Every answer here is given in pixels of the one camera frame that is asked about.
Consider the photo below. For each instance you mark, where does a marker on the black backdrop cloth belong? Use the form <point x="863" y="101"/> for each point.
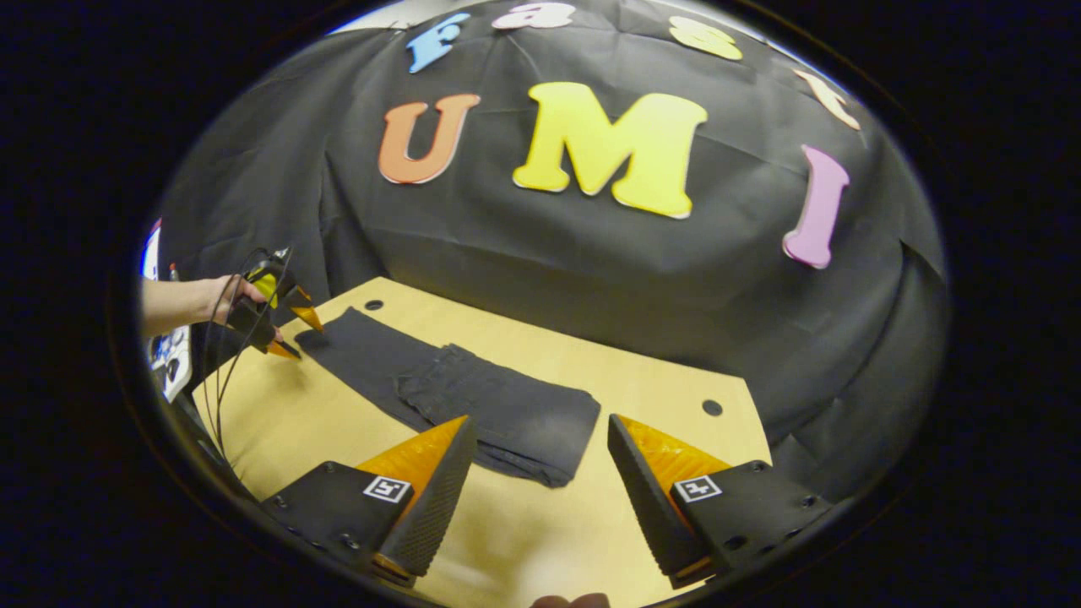
<point x="591" y="279"/>

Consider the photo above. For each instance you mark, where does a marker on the dark grey jeans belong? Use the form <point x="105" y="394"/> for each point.
<point x="507" y="414"/>

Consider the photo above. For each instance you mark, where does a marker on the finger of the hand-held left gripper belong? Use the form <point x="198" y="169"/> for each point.
<point x="309" y="318"/>
<point x="284" y="350"/>

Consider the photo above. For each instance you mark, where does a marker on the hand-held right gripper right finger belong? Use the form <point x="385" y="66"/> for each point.
<point x="650" y="498"/>

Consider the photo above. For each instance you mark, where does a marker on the white printed board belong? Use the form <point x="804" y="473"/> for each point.
<point x="173" y="371"/>

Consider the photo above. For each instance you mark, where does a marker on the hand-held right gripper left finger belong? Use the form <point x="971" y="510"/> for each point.
<point x="435" y="498"/>

